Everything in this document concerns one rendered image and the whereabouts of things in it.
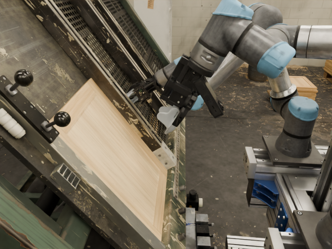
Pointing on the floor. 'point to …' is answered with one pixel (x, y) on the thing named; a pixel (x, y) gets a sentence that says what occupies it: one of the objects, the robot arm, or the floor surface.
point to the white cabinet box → (157, 21)
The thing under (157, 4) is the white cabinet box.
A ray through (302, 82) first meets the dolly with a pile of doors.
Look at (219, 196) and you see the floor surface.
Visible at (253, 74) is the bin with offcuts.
